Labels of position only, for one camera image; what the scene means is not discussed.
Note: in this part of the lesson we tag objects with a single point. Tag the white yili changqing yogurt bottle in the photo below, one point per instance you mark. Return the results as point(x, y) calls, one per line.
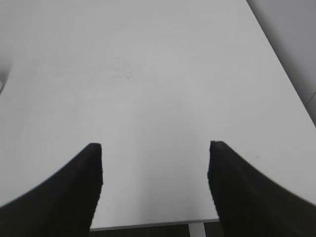
point(3, 80)

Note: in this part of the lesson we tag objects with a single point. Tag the white table leg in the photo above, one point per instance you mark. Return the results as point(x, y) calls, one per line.
point(197, 229)

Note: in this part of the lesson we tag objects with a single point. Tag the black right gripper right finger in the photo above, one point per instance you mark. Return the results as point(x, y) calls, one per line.
point(250, 204)

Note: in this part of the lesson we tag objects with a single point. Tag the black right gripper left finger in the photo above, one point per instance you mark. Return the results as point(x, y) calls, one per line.
point(61, 206)

